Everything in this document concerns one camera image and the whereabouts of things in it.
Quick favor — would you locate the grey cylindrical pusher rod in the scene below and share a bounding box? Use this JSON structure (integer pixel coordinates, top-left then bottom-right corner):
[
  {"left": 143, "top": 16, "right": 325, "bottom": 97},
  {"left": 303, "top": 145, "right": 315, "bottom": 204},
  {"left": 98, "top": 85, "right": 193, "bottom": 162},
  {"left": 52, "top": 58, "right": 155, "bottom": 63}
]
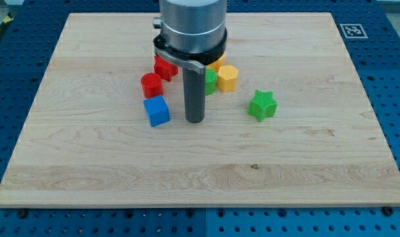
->
[{"left": 183, "top": 68, "right": 206, "bottom": 123}]

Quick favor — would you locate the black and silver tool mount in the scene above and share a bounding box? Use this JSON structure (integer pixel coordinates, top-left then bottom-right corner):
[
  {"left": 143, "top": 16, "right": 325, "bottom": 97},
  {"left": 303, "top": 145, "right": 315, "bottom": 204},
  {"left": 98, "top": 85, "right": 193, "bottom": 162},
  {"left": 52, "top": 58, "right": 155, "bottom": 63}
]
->
[{"left": 153, "top": 17, "right": 227, "bottom": 73}]

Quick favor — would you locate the green star block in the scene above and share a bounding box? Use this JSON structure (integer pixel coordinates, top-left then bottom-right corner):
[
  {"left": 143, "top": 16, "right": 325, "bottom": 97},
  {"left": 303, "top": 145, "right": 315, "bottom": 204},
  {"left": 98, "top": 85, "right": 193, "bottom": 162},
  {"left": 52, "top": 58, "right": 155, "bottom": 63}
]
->
[{"left": 247, "top": 90, "right": 277, "bottom": 122}]

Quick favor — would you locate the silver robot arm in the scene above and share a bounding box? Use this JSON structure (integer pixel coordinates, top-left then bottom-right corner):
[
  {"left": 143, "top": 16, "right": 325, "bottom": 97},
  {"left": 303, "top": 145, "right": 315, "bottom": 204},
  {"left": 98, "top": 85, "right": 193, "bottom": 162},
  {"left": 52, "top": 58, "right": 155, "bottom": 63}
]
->
[{"left": 153, "top": 0, "right": 227, "bottom": 123}]

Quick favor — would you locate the yellow block behind arm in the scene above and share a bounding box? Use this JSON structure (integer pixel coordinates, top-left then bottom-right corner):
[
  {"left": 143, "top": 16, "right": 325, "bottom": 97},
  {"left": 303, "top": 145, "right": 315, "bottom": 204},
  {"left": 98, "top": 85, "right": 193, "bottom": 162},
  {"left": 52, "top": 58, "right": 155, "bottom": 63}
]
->
[{"left": 206, "top": 52, "right": 226, "bottom": 73}]

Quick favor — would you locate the red star block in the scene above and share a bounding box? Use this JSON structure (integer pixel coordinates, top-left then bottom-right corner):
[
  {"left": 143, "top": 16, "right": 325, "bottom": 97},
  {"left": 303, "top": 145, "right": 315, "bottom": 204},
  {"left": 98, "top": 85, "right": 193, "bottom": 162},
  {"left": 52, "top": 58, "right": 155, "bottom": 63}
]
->
[{"left": 154, "top": 55, "right": 178, "bottom": 82}]

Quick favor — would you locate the green cylinder block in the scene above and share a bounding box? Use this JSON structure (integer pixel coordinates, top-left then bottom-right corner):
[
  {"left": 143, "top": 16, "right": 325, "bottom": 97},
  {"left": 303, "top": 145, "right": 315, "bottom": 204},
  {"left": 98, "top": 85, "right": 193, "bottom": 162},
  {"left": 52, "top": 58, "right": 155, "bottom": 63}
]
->
[{"left": 206, "top": 68, "right": 217, "bottom": 95}]

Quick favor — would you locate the yellow hexagon block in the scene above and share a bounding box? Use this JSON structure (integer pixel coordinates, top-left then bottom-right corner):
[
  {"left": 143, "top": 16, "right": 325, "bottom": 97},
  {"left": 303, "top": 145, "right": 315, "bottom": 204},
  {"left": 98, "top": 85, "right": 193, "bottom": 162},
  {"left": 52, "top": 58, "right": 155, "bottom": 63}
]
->
[{"left": 217, "top": 65, "right": 239, "bottom": 92}]

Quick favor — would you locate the red cylinder block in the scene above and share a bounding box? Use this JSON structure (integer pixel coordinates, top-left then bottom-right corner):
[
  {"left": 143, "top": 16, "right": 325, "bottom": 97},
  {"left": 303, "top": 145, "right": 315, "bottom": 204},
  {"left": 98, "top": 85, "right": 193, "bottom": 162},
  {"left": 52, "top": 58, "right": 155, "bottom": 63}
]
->
[{"left": 141, "top": 72, "right": 163, "bottom": 99}]

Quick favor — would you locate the blue cube block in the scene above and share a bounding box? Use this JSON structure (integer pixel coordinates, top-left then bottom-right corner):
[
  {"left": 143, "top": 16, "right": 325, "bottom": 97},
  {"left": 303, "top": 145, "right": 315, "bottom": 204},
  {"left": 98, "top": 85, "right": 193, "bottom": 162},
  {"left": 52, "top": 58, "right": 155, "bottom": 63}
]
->
[{"left": 143, "top": 95, "right": 170, "bottom": 127}]

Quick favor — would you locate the wooden board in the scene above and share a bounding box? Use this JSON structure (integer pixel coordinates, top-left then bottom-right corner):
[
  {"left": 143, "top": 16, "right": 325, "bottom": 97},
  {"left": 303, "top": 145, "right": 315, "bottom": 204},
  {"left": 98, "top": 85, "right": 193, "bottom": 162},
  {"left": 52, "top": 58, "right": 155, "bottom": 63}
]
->
[{"left": 0, "top": 13, "right": 400, "bottom": 209}]

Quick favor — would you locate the white fiducial marker tag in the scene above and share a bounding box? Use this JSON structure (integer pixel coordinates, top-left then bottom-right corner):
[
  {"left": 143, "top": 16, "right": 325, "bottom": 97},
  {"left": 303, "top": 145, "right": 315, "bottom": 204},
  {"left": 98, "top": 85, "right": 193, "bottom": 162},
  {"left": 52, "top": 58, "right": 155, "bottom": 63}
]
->
[{"left": 340, "top": 23, "right": 368, "bottom": 39}]

